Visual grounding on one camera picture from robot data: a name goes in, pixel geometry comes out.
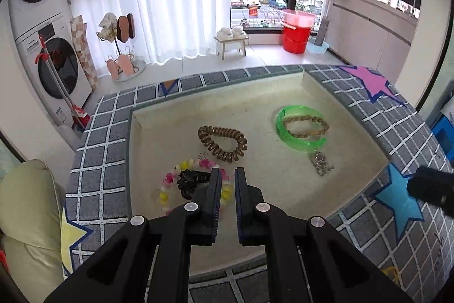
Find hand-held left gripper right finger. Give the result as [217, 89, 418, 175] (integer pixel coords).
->
[234, 167, 414, 303]

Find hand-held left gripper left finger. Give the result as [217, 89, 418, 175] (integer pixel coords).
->
[44, 167, 223, 303]

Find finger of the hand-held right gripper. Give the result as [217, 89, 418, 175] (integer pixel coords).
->
[406, 166, 454, 217]

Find black hair clip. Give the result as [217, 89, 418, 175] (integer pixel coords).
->
[176, 170, 211, 200]

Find colourful beaded bracelet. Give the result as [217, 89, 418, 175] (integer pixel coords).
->
[152, 158, 233, 215]

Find brown coil hair tie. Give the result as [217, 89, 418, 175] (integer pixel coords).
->
[197, 126, 248, 162]

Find green plastic bangle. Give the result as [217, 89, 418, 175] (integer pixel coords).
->
[276, 105, 327, 151]

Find silver metal hair clip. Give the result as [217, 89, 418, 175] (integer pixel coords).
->
[308, 150, 335, 177]

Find brown braided bracelet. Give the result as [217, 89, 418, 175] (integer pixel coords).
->
[284, 116, 330, 140]

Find blue plastic stool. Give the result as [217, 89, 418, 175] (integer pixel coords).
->
[431, 116, 454, 162]

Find grey checked star blanket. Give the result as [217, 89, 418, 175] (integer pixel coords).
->
[62, 64, 454, 303]

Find small wooden stool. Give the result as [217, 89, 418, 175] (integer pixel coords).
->
[214, 33, 249, 60]

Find white cabinet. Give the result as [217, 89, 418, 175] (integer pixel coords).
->
[324, 0, 417, 71]

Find pink slipper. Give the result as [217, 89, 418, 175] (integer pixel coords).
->
[117, 55, 134, 76]
[106, 56, 119, 80]

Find red bucket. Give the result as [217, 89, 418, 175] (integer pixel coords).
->
[282, 22, 313, 53]

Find light blue basin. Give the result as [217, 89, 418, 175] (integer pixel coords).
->
[307, 40, 330, 55]

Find cream pillow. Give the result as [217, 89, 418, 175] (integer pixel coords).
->
[0, 159, 68, 293]

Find grey board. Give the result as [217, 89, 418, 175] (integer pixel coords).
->
[316, 18, 330, 45]

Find pink basin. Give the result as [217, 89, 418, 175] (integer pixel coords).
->
[282, 9, 316, 27]

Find checkered folded panel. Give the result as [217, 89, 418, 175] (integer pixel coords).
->
[70, 15, 102, 92]

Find white fluffy slipper on rack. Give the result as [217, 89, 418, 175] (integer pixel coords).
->
[98, 12, 117, 41]

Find white washing machine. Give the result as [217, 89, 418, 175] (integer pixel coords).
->
[14, 14, 94, 128]

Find yellow flower hair tie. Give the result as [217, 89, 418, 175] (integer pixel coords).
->
[384, 266, 402, 286]

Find wire slipper rack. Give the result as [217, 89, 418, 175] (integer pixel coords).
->
[98, 12, 146, 82]

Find red-handled mop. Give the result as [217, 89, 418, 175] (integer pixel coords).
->
[35, 34, 91, 128]

